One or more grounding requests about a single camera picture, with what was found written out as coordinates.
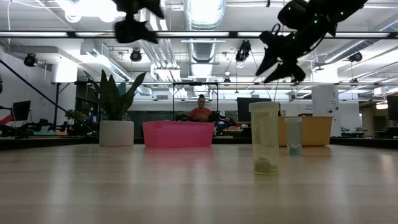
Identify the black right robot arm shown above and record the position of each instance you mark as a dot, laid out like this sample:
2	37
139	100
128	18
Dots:
320	11

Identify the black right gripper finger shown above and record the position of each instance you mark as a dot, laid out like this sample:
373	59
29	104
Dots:
289	71
269	63

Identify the round silver ceiling duct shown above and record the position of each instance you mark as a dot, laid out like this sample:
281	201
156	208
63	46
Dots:
202	51

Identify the large yellow-green pill bottle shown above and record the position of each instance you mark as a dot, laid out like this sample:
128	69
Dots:
264	137

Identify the small tilted black monitor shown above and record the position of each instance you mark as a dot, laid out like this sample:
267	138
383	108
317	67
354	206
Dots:
20	110

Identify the person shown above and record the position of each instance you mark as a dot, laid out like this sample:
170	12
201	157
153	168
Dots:
201	113

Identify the dark monitor at room edge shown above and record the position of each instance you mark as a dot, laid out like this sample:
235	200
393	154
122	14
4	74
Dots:
392	107

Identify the pink-red plastic bin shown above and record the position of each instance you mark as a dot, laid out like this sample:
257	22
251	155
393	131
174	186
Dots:
177	134

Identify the small clear vial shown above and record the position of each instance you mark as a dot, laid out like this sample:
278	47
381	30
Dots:
293	133

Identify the overhead LED frame bar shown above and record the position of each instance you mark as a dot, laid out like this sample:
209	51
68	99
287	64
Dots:
192	34

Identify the white round plant pot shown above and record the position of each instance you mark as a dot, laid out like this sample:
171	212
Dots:
116	133

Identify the background black robot arm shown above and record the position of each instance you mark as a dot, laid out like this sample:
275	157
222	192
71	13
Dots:
224	119

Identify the small green background plant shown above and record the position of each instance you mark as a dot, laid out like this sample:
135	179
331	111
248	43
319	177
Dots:
74	115

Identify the green snake plant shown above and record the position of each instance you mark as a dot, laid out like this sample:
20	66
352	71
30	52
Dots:
115	96

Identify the yellow plastic bin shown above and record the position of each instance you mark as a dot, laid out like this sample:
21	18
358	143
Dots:
315	130

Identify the white building column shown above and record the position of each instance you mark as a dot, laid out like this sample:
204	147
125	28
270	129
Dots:
325	102

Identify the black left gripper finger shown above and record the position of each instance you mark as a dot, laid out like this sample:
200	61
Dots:
135	32

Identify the black monitor on stand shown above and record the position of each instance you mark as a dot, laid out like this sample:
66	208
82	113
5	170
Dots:
244	109

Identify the thin black diagonal rod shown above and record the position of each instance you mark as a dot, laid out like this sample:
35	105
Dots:
46	97

